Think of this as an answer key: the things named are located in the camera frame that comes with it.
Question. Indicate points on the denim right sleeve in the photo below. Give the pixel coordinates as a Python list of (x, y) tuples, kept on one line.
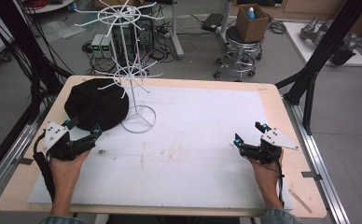
[(283, 217)]

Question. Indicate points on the person's right hand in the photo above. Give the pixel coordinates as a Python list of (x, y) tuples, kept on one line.
[(268, 175)]

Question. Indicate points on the white foam mat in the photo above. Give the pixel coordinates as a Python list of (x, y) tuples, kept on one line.
[(185, 155)]

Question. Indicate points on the black computer tower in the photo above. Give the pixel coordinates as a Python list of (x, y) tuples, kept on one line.
[(145, 34)]

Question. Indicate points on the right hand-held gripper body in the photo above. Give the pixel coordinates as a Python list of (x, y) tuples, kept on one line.
[(277, 139)]

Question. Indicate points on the denim left sleeve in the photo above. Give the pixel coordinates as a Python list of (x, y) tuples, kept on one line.
[(61, 220)]

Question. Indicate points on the grey power supply unit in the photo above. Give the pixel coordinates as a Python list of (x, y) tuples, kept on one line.
[(106, 46), (96, 46)]

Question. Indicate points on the blue and white bottle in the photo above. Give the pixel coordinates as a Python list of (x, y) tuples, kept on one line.
[(250, 13)]

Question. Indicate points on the white board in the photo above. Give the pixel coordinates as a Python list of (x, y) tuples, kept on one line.
[(297, 40)]

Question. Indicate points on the black hat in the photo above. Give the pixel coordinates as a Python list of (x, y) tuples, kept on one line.
[(95, 105)]

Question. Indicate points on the white round table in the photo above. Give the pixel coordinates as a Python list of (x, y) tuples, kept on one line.
[(48, 5)]

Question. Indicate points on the cardboard box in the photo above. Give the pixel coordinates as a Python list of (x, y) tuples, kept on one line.
[(251, 28)]

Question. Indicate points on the black power adapter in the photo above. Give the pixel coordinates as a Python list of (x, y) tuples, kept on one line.
[(212, 22)]

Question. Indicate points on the wooden stick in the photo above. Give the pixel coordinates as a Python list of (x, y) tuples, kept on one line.
[(300, 201)]

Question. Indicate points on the chrome rolling stool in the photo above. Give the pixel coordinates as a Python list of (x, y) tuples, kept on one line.
[(239, 53)]

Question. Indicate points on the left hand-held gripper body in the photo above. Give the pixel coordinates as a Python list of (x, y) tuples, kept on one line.
[(55, 133)]

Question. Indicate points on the black frame strut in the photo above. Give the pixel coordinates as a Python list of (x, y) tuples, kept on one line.
[(319, 59)]

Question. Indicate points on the grey tape strip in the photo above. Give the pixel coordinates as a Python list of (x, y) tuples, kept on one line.
[(311, 175), (23, 161)]

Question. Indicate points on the denim sleeve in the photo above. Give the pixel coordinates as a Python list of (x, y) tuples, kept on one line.
[(283, 217), (61, 220)]

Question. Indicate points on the aluminium rail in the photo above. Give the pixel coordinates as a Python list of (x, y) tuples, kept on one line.
[(317, 161), (8, 155)]

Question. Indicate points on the person's left hand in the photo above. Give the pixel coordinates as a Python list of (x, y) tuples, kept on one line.
[(65, 172)]

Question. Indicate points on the white table leg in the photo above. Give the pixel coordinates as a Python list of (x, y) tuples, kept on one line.
[(176, 31), (225, 18)]

